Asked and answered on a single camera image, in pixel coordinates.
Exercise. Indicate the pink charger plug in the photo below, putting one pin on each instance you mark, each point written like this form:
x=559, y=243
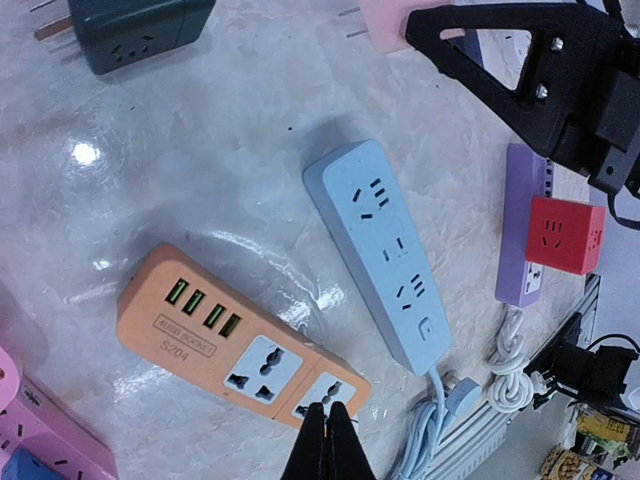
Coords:
x=386, y=20

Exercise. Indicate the red cube socket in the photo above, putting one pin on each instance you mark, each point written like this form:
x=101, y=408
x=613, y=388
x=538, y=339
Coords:
x=565, y=235

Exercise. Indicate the white plug adapter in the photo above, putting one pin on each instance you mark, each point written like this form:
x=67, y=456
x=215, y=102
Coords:
x=501, y=53

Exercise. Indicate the light blue power strip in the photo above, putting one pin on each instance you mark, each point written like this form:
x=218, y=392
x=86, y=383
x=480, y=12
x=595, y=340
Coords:
x=356, y=194

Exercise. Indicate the snack packet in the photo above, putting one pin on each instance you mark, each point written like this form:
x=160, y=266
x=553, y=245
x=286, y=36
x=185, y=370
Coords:
x=563, y=464

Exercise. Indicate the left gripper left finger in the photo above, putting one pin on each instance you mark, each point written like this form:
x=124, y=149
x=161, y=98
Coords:
x=307, y=458

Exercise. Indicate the orange power strip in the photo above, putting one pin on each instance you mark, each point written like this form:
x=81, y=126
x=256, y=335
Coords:
x=177, y=315

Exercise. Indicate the blue plug adapter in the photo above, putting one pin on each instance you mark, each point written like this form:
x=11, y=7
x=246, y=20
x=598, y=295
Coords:
x=22, y=465

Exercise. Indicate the purple power strip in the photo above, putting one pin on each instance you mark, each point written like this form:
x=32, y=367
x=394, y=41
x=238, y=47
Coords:
x=528, y=176

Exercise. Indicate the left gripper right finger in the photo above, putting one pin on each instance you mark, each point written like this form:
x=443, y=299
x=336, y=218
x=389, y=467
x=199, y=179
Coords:
x=345, y=457

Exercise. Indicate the dark green cube socket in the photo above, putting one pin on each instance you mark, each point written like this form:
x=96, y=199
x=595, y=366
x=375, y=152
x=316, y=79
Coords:
x=116, y=33

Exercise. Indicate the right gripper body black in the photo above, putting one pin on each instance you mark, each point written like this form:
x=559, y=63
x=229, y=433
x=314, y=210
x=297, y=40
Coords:
x=577, y=98

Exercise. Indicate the pink triangular socket base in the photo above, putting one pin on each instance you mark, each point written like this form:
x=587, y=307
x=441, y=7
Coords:
x=32, y=422

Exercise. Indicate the pink square plug adapter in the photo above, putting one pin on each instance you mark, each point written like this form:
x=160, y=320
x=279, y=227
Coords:
x=11, y=377

